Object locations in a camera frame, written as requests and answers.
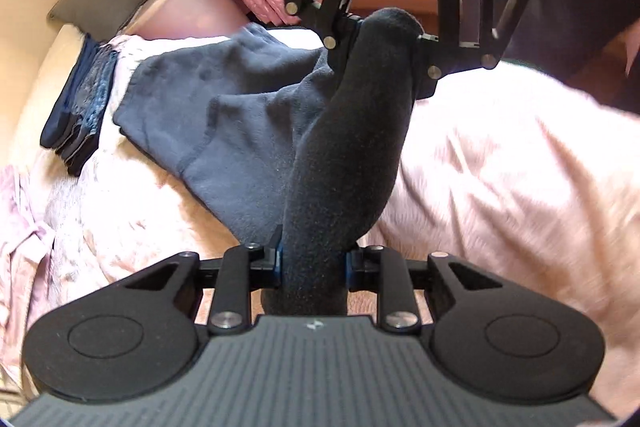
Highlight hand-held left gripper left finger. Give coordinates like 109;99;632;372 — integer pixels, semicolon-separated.
122;224;285;335

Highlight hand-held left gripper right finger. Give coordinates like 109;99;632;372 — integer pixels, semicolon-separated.
345;244;506;335

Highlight dark navy pants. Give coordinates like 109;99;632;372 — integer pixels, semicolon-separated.
112;7;426;315

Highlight bed with pink sheet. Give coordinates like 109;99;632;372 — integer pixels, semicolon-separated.
0;24;640;410

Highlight folded blue patterned garment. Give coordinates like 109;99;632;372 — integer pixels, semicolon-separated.
60;47;121;178

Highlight lilac cloth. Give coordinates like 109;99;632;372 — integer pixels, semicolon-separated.
0;163;57;344

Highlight folded navy garment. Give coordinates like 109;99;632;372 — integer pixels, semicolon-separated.
40;34;101;151

